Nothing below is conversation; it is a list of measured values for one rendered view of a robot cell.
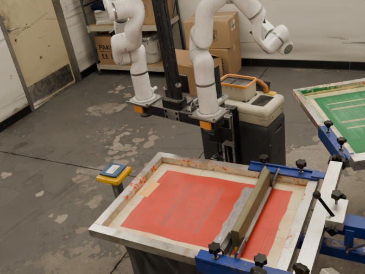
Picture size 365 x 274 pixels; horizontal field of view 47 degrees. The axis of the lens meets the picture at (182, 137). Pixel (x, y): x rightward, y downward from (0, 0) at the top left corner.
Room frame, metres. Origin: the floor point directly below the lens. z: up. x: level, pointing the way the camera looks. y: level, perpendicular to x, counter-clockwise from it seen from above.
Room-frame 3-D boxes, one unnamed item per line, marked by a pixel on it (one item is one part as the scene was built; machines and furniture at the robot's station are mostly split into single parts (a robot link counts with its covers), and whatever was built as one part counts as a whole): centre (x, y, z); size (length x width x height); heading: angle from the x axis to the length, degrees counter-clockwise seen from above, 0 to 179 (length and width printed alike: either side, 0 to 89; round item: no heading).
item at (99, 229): (1.34, -0.05, 0.97); 0.79 x 0.58 x 0.04; 59
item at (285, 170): (1.46, -0.40, 0.98); 0.30 x 0.05 x 0.07; 59
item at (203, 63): (1.86, -0.15, 1.37); 0.13 x 0.10 x 0.16; 4
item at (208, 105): (1.86, -0.16, 1.21); 0.16 x 0.13 x 0.15; 137
